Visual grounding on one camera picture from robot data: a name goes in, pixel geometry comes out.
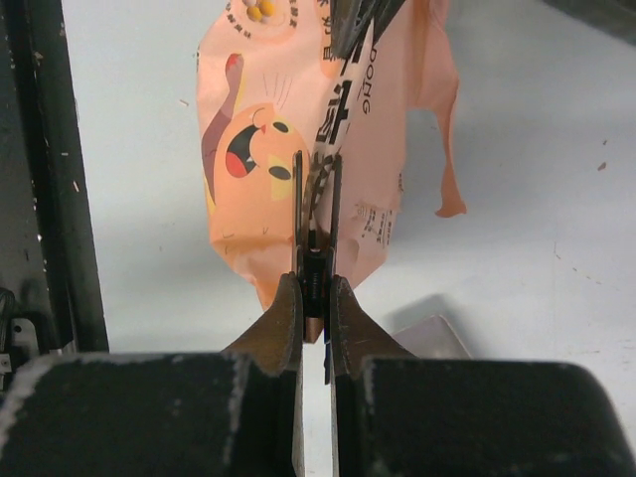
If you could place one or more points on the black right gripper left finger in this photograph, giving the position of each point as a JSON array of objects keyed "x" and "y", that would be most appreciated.
[{"x": 236, "y": 412}]

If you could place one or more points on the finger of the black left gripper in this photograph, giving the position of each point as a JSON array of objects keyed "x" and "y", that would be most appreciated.
[{"x": 350, "y": 20}]

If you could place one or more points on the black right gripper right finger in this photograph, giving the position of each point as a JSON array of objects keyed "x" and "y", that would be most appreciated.
[{"x": 395, "y": 414}]

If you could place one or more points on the silver metal scoop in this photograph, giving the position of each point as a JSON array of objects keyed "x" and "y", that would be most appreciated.
[{"x": 432, "y": 338}]

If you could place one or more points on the pink cat litter bag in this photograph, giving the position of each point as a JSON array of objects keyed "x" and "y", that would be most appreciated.
[{"x": 272, "y": 90}]

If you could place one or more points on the black bag sealing clip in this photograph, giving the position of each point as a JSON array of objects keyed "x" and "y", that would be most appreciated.
[{"x": 314, "y": 258}]

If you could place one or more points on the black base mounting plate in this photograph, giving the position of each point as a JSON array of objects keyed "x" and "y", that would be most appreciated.
[{"x": 50, "y": 292}]

